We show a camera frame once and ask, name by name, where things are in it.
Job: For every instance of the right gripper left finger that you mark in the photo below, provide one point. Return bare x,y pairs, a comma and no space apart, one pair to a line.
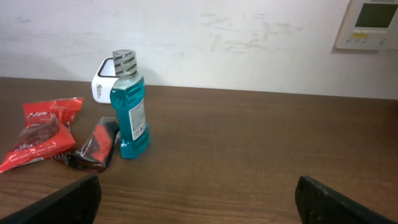
76,203

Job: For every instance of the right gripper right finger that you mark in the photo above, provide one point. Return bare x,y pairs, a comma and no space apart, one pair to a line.
319,204

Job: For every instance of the black red snack packet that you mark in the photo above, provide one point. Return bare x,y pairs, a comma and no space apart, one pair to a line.
97,151

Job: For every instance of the red snack bag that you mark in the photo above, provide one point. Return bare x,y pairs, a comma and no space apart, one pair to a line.
46,133

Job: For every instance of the blue mouthwash bottle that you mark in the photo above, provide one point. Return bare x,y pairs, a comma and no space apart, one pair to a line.
127,98

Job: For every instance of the wall thermostat panel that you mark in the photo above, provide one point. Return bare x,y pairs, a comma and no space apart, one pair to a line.
369,25

